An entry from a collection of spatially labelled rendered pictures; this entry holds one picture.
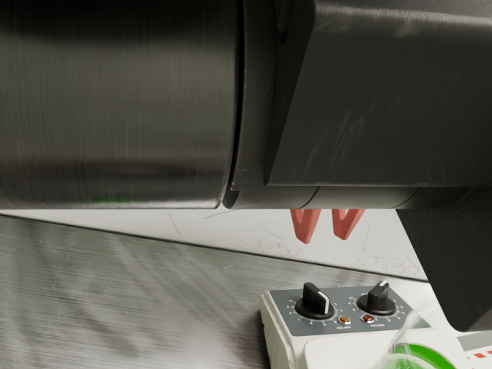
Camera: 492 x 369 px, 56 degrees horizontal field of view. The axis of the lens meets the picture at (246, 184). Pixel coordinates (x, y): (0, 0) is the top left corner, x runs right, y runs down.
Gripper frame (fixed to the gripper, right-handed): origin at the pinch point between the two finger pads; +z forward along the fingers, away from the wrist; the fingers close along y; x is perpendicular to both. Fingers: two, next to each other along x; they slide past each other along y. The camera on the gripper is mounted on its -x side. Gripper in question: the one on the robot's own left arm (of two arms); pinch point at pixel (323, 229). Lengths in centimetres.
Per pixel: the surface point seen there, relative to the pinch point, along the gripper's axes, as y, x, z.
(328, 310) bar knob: 1.0, -0.7, 6.8
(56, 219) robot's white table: -18.2, 20.3, 4.9
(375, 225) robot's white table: 15.4, 11.3, 4.9
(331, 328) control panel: 0.5, -2.1, 7.4
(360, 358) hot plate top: -0.2, -6.5, 7.0
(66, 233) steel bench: -17.3, 18.4, 5.8
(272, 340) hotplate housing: -3.0, 0.7, 9.5
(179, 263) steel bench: -7.4, 12.6, 7.6
